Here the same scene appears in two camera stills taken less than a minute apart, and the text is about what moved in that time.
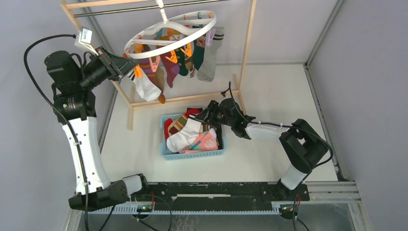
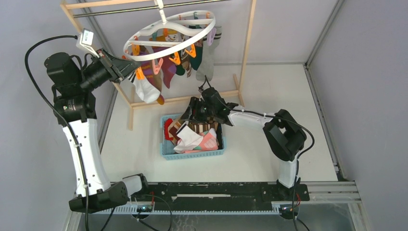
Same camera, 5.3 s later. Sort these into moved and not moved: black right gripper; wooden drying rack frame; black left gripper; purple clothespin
Moved: black right gripper
Not moved: purple clothespin; black left gripper; wooden drying rack frame
